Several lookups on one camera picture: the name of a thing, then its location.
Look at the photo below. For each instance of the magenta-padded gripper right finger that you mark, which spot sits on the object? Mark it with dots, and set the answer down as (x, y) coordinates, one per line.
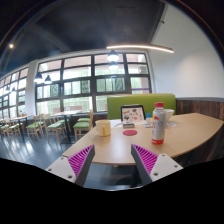
(163, 166)

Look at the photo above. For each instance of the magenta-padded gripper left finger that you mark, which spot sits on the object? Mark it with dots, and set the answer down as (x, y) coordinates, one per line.
(63, 166)

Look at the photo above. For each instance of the clear red-capped drink bottle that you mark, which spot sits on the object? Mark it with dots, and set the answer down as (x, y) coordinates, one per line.
(158, 126)

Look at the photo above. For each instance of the small white packet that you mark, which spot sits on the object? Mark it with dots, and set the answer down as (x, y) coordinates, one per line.
(171, 124)

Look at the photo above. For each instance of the wooden chairs with green seats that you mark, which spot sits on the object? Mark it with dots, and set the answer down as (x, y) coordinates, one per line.
(81, 125)

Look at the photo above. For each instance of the flat round red coaster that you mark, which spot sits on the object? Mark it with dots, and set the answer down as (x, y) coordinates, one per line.
(130, 132)

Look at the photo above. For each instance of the small blue-capped bottle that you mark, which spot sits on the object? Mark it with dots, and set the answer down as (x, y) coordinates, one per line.
(148, 119)

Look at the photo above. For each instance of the white bowl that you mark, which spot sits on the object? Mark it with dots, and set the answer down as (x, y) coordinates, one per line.
(170, 114)

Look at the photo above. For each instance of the wooden dining table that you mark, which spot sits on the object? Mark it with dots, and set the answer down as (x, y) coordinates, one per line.
(66, 114)

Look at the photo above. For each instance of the small black box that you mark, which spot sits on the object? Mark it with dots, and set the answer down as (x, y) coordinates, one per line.
(128, 125)

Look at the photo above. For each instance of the black laptop with stickers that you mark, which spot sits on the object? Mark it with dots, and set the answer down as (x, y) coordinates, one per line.
(132, 114)

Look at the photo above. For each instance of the white paper sheet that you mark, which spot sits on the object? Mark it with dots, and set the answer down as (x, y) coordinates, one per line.
(116, 123)

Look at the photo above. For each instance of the green upholstered bench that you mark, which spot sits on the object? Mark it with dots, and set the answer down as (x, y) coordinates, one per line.
(143, 100)

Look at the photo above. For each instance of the long curved ceiling light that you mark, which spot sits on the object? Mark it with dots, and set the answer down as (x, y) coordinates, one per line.
(140, 46)

